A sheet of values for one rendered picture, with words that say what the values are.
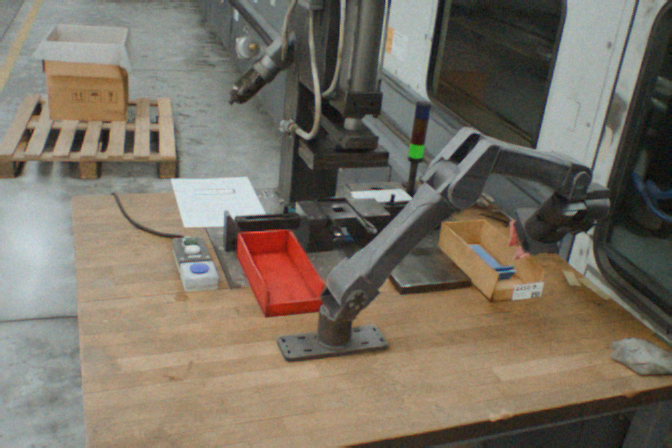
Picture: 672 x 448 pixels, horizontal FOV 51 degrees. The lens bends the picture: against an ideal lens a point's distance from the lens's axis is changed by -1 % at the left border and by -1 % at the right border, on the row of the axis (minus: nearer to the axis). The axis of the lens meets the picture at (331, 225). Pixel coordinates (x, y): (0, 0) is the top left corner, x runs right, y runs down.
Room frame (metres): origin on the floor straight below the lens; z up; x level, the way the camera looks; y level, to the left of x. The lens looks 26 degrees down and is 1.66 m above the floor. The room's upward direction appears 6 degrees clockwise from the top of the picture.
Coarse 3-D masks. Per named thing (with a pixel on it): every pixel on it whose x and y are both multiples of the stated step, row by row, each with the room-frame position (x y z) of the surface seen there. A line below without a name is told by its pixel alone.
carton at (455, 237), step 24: (456, 240) 1.46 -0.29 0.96; (480, 240) 1.57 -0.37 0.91; (504, 240) 1.49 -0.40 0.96; (456, 264) 1.45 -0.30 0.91; (480, 264) 1.36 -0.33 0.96; (504, 264) 1.47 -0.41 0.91; (528, 264) 1.39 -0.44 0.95; (480, 288) 1.35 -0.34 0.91; (504, 288) 1.32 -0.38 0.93; (528, 288) 1.34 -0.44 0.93
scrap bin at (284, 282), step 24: (240, 240) 1.36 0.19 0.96; (264, 240) 1.40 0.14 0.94; (288, 240) 1.42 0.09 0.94; (240, 264) 1.35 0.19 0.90; (264, 264) 1.35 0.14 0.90; (288, 264) 1.37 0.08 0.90; (264, 288) 1.17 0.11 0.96; (288, 288) 1.26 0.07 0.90; (312, 288) 1.25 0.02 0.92; (264, 312) 1.16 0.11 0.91; (288, 312) 1.17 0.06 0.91; (312, 312) 1.19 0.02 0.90
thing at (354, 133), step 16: (336, 112) 1.66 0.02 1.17; (336, 128) 1.50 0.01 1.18; (352, 128) 1.50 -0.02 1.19; (368, 128) 1.52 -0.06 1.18; (304, 144) 1.49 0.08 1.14; (320, 144) 1.50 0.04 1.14; (336, 144) 1.47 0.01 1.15; (352, 144) 1.46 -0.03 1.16; (368, 144) 1.47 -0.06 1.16; (304, 160) 1.48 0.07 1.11; (320, 160) 1.44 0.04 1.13; (336, 160) 1.45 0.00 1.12; (352, 160) 1.47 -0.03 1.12; (368, 160) 1.48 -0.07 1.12; (384, 160) 1.50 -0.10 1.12
